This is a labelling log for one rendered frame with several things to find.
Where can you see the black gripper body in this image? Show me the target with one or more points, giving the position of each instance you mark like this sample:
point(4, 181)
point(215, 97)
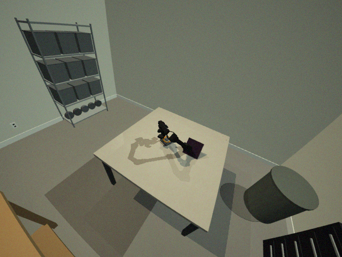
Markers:
point(161, 135)

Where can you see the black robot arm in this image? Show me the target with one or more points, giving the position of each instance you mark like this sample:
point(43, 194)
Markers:
point(173, 138)

